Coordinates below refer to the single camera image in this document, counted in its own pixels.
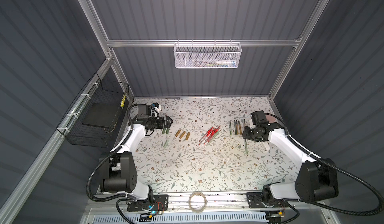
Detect white wire mesh basket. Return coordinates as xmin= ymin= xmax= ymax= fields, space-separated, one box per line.
xmin=173 ymin=42 xmax=242 ymax=69

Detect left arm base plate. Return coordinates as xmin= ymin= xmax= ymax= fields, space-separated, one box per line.
xmin=127 ymin=195 xmax=169 ymax=212

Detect pens in white basket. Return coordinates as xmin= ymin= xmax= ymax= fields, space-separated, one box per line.
xmin=192 ymin=60 xmax=238 ymax=68

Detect black foam pad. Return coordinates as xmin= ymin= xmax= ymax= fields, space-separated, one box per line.
xmin=82 ymin=103 xmax=118 ymax=128

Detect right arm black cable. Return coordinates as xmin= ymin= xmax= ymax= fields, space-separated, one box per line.
xmin=265 ymin=112 xmax=384 ymax=224

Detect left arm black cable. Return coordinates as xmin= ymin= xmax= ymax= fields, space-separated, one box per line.
xmin=86 ymin=103 xmax=151 ymax=224

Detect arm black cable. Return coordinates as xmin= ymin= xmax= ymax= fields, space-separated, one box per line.
xmin=86 ymin=103 xmax=151 ymax=224
xmin=265 ymin=112 xmax=384 ymax=224

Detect yellow marker in basket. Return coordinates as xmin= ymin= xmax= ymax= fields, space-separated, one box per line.
xmin=120 ymin=94 xmax=126 ymax=109

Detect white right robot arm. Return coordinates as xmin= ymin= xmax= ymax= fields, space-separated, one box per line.
xmin=242 ymin=111 xmax=339 ymax=204

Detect black wire basket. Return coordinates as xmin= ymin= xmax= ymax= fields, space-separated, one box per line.
xmin=57 ymin=75 xmax=130 ymax=148

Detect coiled clear cable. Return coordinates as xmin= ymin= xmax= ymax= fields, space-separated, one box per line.
xmin=188 ymin=191 xmax=208 ymax=214

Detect pink glasses case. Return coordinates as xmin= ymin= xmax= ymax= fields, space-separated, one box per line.
xmin=266 ymin=115 xmax=278 ymax=123

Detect white vent grille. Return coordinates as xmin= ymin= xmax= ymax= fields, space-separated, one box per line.
xmin=91 ymin=211 xmax=269 ymax=224

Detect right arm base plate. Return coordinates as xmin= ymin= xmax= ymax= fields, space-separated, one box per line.
xmin=246 ymin=192 xmax=287 ymax=209

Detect light green pen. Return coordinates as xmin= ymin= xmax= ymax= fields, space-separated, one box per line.
xmin=244 ymin=139 xmax=248 ymax=155
xmin=212 ymin=129 xmax=221 ymax=140

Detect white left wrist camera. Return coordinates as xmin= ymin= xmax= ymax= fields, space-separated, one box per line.
xmin=151 ymin=102 xmax=162 ymax=112

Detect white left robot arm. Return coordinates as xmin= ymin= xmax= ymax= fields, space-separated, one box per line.
xmin=98 ymin=102 xmax=173 ymax=203

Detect white plastic stick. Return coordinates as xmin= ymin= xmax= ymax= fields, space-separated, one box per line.
xmin=261 ymin=142 xmax=271 ymax=152

